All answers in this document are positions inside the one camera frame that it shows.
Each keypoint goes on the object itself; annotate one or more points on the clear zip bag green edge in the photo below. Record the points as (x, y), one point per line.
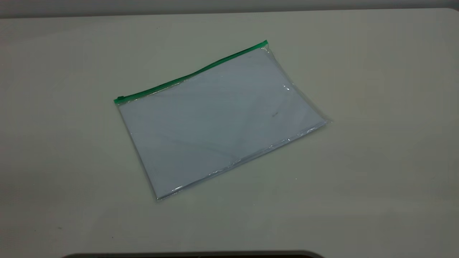
(222, 125)

